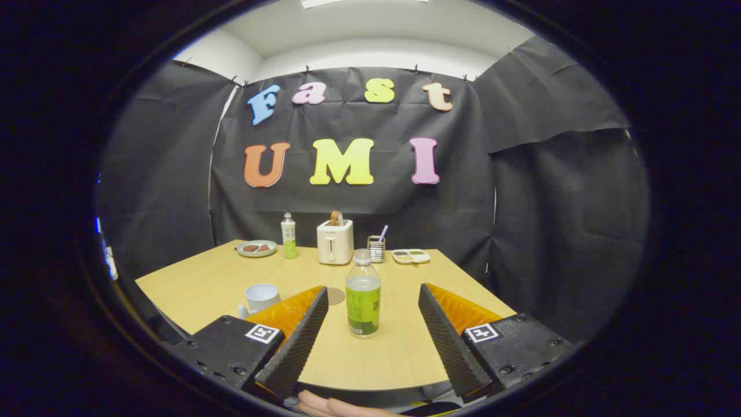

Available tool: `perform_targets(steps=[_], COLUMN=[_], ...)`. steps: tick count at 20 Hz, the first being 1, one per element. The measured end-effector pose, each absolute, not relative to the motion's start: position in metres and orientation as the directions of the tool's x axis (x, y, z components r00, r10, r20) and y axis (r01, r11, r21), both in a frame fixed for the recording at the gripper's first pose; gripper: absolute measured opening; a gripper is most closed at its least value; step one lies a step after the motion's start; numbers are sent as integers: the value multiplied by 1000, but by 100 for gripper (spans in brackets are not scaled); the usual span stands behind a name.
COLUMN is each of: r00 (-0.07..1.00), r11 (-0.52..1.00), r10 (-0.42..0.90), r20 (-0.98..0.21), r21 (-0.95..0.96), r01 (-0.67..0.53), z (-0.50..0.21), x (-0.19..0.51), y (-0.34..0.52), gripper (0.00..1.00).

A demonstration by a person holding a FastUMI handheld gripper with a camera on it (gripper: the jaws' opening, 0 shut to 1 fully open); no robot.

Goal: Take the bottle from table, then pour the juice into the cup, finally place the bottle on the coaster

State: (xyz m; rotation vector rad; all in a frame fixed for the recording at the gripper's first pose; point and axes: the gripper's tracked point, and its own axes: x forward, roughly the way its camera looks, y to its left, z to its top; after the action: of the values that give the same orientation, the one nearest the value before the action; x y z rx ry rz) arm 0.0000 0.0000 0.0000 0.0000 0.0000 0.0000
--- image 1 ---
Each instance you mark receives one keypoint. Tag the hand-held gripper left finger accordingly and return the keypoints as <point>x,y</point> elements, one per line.
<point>298,347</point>

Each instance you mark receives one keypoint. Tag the ceiling light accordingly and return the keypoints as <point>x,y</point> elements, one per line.
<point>365,3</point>

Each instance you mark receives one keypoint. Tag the white cup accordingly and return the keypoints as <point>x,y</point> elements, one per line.
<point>260,296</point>

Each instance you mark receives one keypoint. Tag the brown toast slice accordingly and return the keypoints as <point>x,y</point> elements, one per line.
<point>336,218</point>

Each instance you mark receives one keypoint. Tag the metal mesh holder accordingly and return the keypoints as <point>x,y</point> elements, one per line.
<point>376,250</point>

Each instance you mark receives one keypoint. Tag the white toaster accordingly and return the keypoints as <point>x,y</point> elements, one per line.
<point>334,243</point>

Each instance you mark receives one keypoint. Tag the small white green bottle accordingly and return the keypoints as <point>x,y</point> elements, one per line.
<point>289,237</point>

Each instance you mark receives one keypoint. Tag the clear juice bottle green label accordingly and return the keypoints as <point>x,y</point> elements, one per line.
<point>363,307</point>

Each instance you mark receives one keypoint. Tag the brown round coaster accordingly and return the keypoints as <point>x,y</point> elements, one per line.
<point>337,296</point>

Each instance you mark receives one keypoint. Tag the white divided tray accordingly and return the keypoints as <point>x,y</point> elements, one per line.
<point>411,256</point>

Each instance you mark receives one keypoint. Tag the pale green plate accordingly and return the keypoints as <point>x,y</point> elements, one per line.
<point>257,255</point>

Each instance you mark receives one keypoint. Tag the purple pen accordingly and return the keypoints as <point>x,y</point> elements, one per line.
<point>383,233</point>

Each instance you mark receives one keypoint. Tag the wooden table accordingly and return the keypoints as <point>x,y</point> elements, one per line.
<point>202,289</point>

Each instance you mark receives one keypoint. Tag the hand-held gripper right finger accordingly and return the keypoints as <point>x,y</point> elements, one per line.
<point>451,347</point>

